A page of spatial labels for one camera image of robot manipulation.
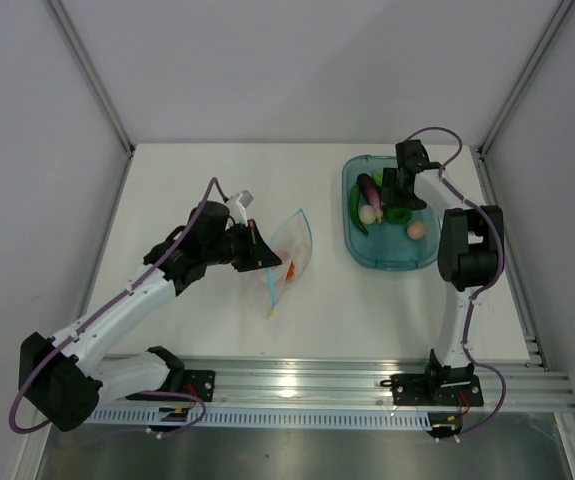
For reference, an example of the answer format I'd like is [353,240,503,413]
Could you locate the teal plastic tray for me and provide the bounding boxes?
[341,155,440,271]

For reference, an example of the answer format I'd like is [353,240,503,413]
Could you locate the clear zip bag blue zipper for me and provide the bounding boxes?
[252,209,313,318]

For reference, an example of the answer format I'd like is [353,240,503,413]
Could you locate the left aluminium frame post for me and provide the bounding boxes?
[43,0,135,158]

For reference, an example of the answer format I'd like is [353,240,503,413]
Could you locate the right aluminium frame post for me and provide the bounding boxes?
[476,0,575,159]

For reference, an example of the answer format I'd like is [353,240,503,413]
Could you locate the aluminium frame post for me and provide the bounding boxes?
[476,0,575,159]
[43,0,135,158]

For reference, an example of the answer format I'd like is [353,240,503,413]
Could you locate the slotted grey cable duct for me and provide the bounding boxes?
[86,406,431,431]

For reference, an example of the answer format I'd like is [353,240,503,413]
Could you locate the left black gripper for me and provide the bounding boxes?
[204,219,281,272]

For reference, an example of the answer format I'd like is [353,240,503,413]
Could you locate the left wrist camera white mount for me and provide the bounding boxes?
[225,190,254,226]

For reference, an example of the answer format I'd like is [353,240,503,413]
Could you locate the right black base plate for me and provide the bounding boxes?
[379,373,484,407]

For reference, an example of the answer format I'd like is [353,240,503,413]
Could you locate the purple toy eggplant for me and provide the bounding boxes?
[356,173,381,210]

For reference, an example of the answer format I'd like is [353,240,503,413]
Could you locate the white toy onion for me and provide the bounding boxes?
[358,205,377,225]

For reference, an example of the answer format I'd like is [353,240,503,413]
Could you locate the peach toy egg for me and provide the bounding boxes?
[406,220,426,241]

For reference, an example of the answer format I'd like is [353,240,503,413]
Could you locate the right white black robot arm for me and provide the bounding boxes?
[381,140,505,406]

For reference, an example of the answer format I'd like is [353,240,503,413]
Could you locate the green toy chili pepper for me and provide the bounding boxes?
[348,184,369,236]

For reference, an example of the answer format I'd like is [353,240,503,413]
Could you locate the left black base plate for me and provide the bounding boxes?
[127,370,216,403]

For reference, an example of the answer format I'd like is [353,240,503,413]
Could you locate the orange toy pumpkin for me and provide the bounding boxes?
[271,249,296,283]

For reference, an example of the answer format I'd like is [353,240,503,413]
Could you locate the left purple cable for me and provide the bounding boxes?
[8,177,231,435]

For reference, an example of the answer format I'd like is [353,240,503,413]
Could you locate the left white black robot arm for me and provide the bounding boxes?
[19,191,282,432]

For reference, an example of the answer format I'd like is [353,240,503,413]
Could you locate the light green toy vegetable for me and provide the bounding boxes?
[371,170,383,187]

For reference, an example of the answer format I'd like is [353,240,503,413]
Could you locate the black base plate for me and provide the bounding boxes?
[127,370,216,403]
[379,373,484,407]

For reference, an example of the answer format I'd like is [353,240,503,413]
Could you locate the green toy bell pepper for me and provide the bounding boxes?
[384,207,413,225]

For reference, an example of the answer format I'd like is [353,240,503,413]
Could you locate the right side aluminium rail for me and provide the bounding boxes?
[470,147,550,372]

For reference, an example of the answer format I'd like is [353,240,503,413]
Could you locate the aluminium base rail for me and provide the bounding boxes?
[91,355,575,412]

